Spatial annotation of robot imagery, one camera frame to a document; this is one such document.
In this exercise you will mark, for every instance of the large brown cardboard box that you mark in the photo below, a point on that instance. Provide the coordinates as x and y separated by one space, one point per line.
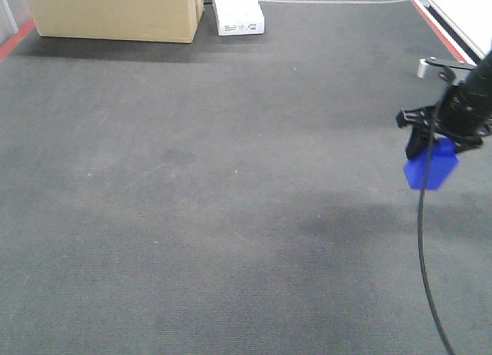
174 21

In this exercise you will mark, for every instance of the white conveyor side rail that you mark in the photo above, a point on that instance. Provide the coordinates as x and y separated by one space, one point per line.
464 26

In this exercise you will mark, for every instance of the silver black bracket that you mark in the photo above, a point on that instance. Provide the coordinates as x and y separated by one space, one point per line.
448 70

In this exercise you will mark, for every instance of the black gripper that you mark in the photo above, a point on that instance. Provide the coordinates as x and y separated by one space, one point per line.
464 116

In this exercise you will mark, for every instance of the long white cardboard box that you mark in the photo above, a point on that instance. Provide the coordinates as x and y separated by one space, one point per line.
238 17

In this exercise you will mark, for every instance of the blue plastic bottle-shaped part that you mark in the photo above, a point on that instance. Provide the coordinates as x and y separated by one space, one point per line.
442 163

